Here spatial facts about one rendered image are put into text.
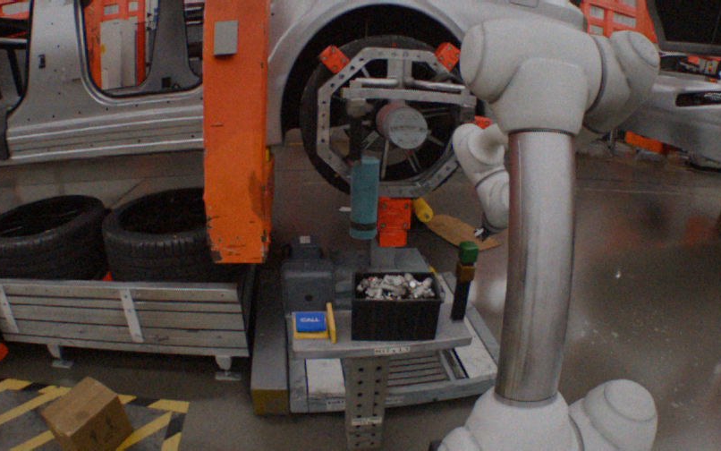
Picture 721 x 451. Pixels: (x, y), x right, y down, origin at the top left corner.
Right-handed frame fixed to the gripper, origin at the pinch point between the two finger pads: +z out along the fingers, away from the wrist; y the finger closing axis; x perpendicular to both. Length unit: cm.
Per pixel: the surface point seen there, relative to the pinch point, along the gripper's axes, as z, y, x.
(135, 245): -18, -105, 51
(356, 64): -21, -9, 67
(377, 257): 39, -32, 19
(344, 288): 33, -49, 13
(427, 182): 9.7, -5.0, 27.9
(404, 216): 14.6, -17.8, 22.1
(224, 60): -59, -45, 61
